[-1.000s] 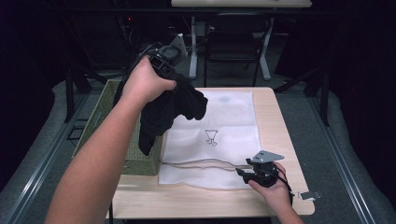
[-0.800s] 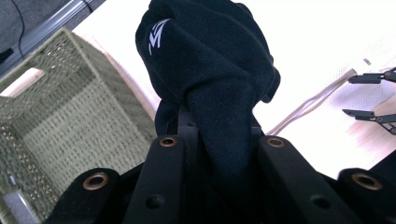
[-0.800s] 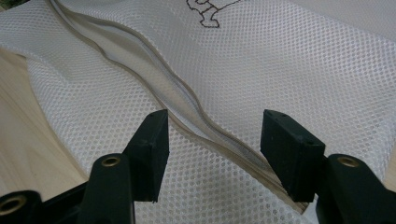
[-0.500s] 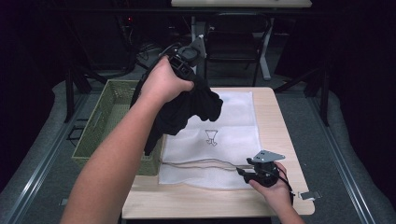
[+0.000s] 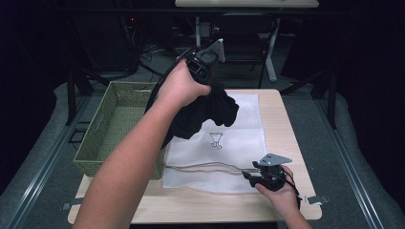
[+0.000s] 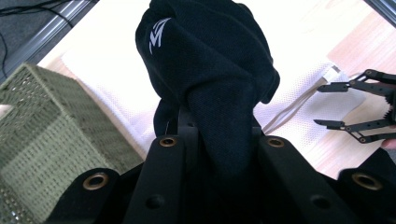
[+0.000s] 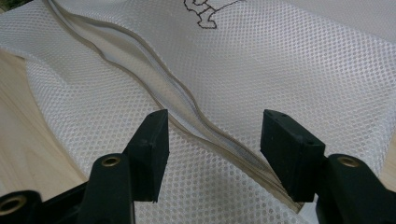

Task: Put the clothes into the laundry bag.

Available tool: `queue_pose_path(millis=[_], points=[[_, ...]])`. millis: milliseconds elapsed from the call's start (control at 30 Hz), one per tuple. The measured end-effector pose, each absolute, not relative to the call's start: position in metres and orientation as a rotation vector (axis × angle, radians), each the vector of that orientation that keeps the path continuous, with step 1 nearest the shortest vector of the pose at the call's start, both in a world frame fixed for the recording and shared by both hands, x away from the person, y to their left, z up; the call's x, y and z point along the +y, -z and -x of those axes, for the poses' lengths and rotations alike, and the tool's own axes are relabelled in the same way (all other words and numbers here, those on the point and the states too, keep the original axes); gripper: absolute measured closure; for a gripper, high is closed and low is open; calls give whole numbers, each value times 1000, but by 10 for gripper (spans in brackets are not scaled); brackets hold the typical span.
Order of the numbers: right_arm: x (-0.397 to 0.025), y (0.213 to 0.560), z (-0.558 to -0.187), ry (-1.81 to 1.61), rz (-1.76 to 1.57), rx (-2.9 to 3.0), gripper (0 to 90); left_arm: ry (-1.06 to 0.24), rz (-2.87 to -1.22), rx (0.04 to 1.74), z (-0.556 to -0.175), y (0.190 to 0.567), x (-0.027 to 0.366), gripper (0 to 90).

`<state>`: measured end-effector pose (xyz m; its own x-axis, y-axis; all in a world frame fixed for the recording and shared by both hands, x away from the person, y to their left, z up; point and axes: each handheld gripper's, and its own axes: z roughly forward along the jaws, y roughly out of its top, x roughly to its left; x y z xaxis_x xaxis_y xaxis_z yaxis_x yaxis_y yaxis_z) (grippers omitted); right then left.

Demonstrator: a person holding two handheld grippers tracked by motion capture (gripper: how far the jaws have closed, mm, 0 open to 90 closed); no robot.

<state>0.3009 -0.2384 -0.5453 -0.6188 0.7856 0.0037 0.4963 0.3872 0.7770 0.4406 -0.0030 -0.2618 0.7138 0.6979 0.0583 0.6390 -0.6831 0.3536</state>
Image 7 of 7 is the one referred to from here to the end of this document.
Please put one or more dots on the white mesh laundry bag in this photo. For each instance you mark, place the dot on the white mesh laundry bag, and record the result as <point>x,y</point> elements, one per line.
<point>280,77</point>

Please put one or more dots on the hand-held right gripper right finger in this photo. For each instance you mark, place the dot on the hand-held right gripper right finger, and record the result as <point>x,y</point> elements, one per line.
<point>291,152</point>

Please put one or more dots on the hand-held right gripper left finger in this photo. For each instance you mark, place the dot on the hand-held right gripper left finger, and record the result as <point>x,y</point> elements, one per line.
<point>149,155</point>

